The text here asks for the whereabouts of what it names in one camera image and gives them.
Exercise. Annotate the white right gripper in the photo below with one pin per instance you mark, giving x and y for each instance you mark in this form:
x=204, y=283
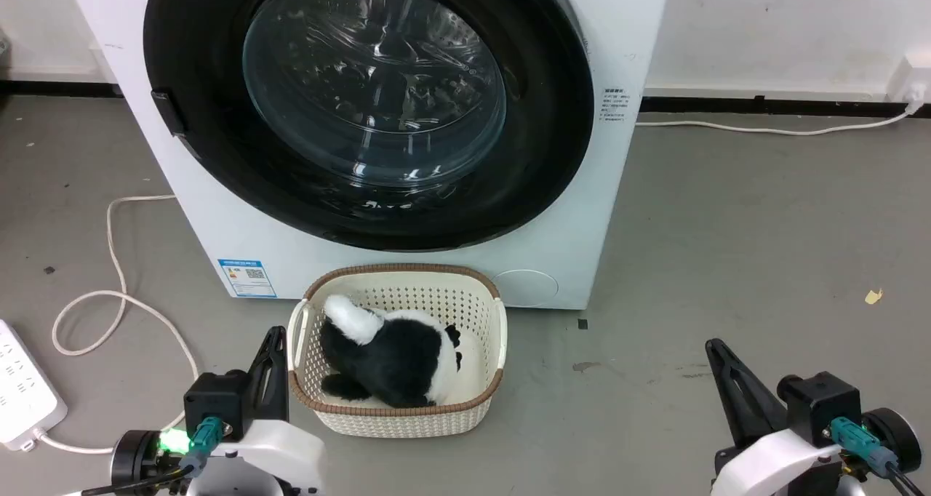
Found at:
x=778, y=463

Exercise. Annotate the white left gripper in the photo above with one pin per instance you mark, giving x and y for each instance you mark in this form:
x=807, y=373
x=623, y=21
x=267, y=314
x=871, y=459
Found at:
x=280, y=456

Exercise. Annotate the white front-load washing machine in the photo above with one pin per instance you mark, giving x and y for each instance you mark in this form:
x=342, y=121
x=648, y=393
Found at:
x=218, y=190

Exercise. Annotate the black round glass washer door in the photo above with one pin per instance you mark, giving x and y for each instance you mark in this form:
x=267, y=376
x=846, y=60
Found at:
x=196, y=60

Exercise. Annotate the blue energy label sticker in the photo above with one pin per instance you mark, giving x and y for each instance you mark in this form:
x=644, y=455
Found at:
x=247, y=278

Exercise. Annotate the black and white plush toy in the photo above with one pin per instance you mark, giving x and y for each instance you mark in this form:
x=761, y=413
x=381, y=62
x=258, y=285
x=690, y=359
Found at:
x=396, y=358

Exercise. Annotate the yellow paper scrap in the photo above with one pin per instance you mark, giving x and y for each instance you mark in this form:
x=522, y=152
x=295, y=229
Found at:
x=873, y=297

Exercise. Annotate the cream plastic laundry basket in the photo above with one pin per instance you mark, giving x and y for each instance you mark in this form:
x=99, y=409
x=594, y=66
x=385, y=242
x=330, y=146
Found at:
x=476, y=314

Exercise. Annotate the round white filter cover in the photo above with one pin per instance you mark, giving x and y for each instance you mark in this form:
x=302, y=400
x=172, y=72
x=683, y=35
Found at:
x=525, y=288

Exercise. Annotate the white power strip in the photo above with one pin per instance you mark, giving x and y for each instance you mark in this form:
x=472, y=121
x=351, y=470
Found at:
x=22, y=387

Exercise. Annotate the small text sticker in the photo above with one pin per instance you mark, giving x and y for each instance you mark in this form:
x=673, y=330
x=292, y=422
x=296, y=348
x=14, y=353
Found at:
x=614, y=107

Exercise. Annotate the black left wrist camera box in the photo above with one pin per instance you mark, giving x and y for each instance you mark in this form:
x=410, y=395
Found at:
x=217, y=398

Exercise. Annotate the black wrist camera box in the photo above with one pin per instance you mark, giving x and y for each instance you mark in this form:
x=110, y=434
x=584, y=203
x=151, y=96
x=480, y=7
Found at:
x=818, y=405
x=217, y=398

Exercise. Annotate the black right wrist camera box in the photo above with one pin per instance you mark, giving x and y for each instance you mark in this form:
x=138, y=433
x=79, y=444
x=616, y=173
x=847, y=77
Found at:
x=818, y=405

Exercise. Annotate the teal left camera connector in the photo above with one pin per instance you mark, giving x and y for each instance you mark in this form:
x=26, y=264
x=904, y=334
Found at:
x=205, y=435

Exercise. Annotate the teal camera connector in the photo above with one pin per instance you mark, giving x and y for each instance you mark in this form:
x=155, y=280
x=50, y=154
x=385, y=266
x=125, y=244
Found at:
x=862, y=444
x=205, y=435

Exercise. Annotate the teal right camera connector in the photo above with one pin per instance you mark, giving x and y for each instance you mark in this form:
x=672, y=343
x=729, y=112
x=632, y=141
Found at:
x=862, y=444

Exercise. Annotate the white wall socket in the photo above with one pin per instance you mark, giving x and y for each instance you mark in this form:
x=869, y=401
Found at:
x=910, y=81

